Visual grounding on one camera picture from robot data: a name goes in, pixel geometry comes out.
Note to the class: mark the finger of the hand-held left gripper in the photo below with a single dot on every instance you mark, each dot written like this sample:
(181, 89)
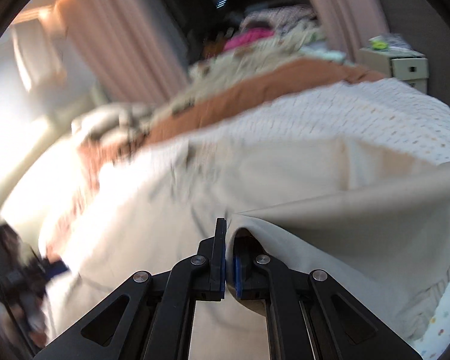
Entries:
(56, 269)

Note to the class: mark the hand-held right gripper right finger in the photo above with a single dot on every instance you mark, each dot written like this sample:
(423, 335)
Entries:
(238, 273)

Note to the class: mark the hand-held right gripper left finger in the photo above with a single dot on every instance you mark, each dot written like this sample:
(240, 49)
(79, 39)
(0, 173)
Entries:
(221, 270)

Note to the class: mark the beige quilt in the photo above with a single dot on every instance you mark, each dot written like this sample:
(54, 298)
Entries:
(255, 60)

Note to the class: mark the pink clothing item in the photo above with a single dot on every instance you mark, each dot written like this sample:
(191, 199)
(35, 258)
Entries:
(247, 39)

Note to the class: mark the white nightstand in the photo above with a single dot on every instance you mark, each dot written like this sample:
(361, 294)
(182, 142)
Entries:
(405, 67)

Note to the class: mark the white floral bed cover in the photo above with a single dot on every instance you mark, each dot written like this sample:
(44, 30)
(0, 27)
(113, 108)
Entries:
(378, 116)

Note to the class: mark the orange blanket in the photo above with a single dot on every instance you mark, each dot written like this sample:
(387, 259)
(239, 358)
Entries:
(255, 86)

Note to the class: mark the narrow pink curtain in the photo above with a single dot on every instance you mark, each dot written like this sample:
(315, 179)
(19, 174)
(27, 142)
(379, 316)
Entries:
(345, 11)

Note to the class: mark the white plush pillow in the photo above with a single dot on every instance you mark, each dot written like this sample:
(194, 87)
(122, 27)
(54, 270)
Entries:
(108, 120)

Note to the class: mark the pile of clothes by window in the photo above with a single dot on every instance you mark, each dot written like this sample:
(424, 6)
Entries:
(281, 18)

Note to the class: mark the white padded headboard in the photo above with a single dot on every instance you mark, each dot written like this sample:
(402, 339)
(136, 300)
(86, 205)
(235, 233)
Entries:
(30, 150)

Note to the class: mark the wide pink curtain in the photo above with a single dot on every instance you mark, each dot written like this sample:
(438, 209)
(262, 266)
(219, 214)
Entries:
(116, 37)

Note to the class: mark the small green object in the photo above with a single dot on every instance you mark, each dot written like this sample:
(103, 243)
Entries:
(378, 44)

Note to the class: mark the beige pillowcase cloth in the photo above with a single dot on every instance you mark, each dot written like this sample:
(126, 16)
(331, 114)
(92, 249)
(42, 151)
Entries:
(285, 180)

